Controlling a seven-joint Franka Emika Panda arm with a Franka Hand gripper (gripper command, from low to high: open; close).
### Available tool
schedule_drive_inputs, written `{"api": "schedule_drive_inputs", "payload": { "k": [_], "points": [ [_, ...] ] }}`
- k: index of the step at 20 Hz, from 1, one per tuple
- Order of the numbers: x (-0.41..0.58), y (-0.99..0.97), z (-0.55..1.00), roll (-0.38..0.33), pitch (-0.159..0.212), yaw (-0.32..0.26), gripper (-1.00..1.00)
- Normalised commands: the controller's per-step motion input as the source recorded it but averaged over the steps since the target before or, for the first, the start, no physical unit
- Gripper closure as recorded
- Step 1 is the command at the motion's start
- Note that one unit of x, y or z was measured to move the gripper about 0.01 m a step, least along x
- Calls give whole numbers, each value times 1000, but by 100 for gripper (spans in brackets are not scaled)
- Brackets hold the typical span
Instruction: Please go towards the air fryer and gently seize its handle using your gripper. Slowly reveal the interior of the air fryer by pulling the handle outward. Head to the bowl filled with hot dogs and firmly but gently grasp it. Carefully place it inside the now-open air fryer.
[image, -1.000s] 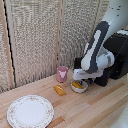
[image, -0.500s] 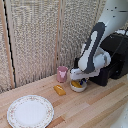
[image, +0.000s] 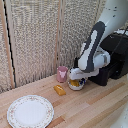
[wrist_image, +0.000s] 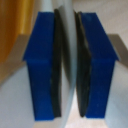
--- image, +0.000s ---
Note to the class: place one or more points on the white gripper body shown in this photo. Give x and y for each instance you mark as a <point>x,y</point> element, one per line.
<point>81,73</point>

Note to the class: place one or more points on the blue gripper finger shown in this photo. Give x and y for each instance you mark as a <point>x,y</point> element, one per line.
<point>71,82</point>
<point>83,83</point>

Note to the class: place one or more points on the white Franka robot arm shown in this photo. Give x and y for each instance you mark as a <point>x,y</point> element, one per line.
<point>95,43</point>

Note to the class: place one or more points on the white ceramic bowl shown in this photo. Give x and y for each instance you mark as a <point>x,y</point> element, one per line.
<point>76,88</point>

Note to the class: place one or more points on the black air fryer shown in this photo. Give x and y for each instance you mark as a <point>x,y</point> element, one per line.
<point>115,56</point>

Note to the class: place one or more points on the yellow food piece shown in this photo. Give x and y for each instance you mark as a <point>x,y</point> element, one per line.
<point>76,84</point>

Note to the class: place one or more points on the pink cup with print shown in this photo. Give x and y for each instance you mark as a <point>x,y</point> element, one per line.
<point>62,74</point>

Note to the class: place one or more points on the orange rectangular block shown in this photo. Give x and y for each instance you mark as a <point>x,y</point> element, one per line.
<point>60,90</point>

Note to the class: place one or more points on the floral rimmed white plate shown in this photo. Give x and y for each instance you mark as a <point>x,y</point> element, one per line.
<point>30,111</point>

